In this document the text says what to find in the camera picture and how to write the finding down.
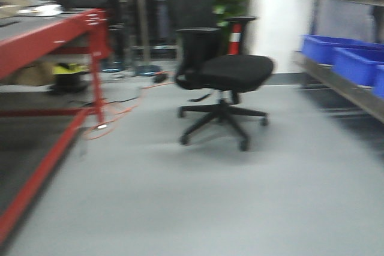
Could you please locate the metal storage shelf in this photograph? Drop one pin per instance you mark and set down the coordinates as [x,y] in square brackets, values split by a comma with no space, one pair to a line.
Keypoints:
[357,94]

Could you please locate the black office chair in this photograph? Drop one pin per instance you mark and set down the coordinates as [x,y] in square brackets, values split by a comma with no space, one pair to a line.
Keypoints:
[203,66]

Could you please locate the orange white traffic cone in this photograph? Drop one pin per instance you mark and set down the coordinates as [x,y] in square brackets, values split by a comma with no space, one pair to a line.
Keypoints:
[234,39]

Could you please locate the green potted plant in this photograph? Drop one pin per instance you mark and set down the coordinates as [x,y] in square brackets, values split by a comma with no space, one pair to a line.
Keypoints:
[229,8]

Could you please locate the blue plastic bin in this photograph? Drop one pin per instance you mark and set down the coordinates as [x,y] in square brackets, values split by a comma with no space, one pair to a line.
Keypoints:
[358,66]
[321,48]

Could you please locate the red metal workbench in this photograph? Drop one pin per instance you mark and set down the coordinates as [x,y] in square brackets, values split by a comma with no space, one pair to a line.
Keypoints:
[80,32]

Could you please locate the blue plastic bin near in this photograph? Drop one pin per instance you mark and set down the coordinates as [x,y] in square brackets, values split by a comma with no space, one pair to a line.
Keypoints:
[358,66]

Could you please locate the yellow black cable reel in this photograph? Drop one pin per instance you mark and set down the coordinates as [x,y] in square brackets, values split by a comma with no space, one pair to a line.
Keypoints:
[68,79]

